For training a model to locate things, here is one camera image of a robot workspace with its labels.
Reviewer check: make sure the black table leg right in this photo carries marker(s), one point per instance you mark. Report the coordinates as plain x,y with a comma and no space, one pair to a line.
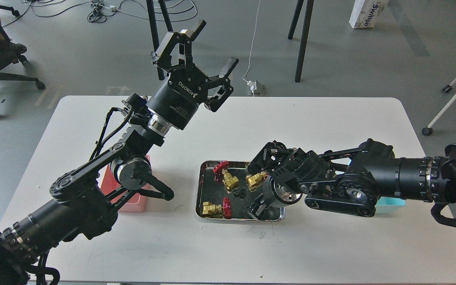
305,33

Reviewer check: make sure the brass valve top right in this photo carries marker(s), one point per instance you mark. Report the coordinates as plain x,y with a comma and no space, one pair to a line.
256,180

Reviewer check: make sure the black table leg left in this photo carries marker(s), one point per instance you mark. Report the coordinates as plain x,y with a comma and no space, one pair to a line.
153,21

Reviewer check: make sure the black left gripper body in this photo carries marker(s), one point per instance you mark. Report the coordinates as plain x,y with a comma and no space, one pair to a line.
180,94

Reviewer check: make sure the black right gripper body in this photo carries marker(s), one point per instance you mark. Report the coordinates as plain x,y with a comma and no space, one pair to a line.
276,195

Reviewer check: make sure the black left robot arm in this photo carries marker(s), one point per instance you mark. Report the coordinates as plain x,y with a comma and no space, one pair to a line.
86,200

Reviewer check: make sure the brass valve top middle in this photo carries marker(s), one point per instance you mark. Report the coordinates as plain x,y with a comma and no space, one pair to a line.
222,175

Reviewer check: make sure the white power adapter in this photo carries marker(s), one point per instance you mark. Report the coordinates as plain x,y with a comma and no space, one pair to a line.
255,88

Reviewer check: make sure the brass valve bottom left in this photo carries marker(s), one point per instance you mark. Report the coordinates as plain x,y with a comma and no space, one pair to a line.
224,210

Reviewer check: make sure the metal tray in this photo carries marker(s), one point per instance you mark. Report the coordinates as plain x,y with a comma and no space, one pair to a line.
213,192

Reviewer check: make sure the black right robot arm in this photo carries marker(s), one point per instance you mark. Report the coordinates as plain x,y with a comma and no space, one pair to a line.
352,181

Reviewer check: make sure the brass valve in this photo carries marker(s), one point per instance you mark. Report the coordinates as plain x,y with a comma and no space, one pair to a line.
224,210
256,180
222,175

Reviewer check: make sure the small black gear centre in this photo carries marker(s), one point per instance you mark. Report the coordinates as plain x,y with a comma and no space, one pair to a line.
239,193

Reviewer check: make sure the light blue plastic box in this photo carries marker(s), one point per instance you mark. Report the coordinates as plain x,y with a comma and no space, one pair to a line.
390,202

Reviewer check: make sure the white cardboard box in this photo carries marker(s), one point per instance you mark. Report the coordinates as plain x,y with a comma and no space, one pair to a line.
366,12

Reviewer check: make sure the black table leg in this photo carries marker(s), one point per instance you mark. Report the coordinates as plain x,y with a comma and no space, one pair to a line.
305,33
153,21

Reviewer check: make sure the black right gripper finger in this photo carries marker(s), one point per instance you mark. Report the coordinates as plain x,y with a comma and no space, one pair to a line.
258,209

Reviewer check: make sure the pink plastic box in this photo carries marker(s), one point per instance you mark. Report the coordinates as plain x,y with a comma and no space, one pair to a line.
135,198

